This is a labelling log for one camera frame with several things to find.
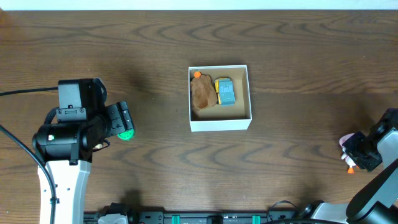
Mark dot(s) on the brown plush bear toy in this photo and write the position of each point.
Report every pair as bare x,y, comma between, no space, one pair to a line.
203,94

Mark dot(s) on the yellow grey toy truck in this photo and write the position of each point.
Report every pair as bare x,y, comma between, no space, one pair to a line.
225,91

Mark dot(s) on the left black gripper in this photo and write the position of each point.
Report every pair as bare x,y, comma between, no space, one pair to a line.
119,119

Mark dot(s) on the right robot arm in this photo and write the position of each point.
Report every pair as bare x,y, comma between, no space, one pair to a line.
374,203

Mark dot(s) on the green round toy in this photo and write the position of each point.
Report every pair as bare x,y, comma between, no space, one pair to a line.
127,135

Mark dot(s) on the white cardboard box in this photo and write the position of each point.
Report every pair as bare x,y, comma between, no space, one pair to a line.
223,118

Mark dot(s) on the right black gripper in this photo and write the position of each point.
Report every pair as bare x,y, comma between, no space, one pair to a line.
350,145

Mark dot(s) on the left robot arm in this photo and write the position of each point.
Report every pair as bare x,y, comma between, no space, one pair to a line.
65,143

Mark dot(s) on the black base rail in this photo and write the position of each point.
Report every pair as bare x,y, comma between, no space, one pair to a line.
121,213

